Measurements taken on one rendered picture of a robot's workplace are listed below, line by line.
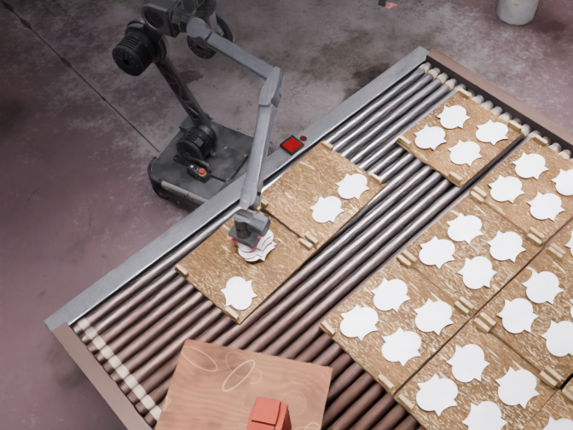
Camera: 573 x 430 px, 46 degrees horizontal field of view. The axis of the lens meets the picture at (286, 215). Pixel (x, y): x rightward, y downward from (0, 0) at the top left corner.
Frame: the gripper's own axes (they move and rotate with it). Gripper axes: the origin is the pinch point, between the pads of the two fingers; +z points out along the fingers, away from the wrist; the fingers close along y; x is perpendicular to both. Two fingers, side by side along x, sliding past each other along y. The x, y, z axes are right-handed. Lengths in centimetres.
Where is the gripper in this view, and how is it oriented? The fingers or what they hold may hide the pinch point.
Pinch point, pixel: (245, 246)
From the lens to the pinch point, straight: 249.7
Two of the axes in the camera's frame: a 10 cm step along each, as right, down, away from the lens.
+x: 4.6, -7.3, 5.1
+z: 0.4, 5.9, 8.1
